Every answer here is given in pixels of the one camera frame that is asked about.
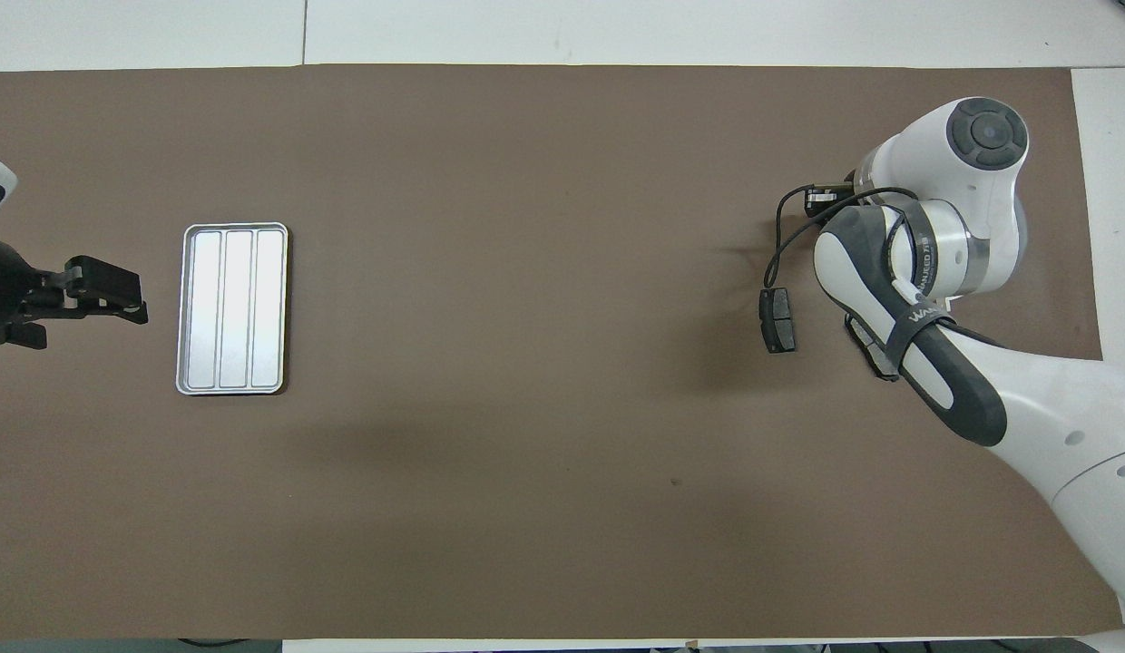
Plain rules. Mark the curved dark brake pad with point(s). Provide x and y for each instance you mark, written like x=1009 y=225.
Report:
x=866 y=345

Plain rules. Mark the silver metal tray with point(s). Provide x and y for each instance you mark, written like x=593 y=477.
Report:
x=233 y=308

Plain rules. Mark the brown table mat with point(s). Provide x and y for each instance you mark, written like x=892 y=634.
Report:
x=526 y=363

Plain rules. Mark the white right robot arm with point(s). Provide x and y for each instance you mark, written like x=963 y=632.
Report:
x=1025 y=399

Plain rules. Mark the rectangular dark brake pad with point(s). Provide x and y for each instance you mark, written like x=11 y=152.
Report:
x=778 y=320

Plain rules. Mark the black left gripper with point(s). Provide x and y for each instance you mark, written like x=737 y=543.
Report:
x=9 y=290

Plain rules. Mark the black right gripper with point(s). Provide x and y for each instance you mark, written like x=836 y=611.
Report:
x=826 y=198

